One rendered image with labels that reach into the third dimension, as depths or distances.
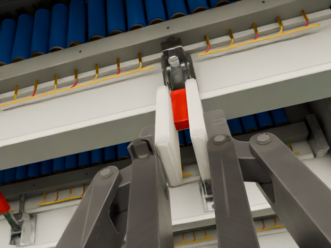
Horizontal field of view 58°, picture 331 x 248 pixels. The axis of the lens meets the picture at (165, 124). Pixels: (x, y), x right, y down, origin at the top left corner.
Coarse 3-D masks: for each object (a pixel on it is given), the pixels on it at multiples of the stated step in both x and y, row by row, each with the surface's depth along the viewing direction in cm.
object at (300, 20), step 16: (320, 16) 25; (240, 32) 26; (272, 32) 26; (192, 48) 27; (128, 64) 27; (144, 64) 27; (64, 80) 28; (80, 80) 28; (0, 96) 29; (16, 96) 29
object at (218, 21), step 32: (256, 0) 25; (288, 0) 24; (320, 0) 24; (128, 32) 27; (160, 32) 26; (192, 32) 26; (224, 32) 26; (256, 32) 25; (288, 32) 25; (32, 64) 28; (64, 64) 27; (96, 64) 27; (32, 96) 28
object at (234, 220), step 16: (208, 144) 14; (224, 144) 13; (224, 160) 12; (224, 176) 12; (240, 176) 11; (224, 192) 11; (240, 192) 11; (224, 208) 10; (240, 208) 10; (224, 224) 10; (240, 224) 10; (224, 240) 9; (240, 240) 9; (256, 240) 9
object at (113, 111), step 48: (240, 48) 26; (288, 48) 25; (48, 96) 29; (96, 96) 27; (144, 96) 26; (240, 96) 25; (288, 96) 26; (0, 144) 27; (48, 144) 28; (96, 144) 29
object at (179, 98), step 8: (176, 56) 23; (176, 64) 24; (176, 72) 23; (176, 80) 23; (184, 80) 23; (176, 88) 22; (184, 88) 21; (176, 96) 21; (184, 96) 20; (176, 104) 20; (184, 104) 20; (176, 112) 19; (184, 112) 19; (176, 120) 19; (184, 120) 19; (176, 128) 19; (184, 128) 19
